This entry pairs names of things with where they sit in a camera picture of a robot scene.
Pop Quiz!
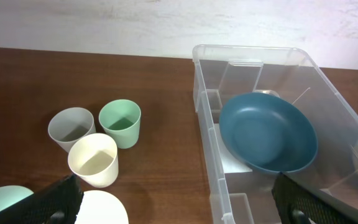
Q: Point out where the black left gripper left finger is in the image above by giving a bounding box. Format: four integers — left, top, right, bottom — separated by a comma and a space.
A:
0, 174, 84, 224

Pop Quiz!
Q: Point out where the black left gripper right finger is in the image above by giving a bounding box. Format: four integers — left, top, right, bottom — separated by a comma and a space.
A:
272, 172, 358, 224

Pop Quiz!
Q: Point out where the blue large bowl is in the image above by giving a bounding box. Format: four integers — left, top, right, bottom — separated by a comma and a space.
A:
219, 93, 319, 174

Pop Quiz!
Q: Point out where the white small bowl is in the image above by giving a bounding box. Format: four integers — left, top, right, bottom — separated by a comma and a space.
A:
75, 190, 129, 224

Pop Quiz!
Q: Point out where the clear plastic storage bin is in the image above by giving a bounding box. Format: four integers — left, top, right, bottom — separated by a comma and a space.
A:
192, 45, 358, 223

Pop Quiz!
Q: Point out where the cream plastic cup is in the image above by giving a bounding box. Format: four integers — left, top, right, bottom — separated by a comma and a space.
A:
68, 133, 119, 188

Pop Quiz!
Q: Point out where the green small bowl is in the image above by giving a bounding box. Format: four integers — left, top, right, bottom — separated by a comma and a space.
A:
0, 185, 34, 211

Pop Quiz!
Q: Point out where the white label in bin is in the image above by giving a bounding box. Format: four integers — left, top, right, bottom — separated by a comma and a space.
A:
214, 123, 252, 174

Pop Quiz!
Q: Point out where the grey plastic cup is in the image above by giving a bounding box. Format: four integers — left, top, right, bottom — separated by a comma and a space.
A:
48, 107, 96, 153

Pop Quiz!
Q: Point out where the green plastic cup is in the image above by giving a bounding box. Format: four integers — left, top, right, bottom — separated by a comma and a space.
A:
99, 99, 142, 149

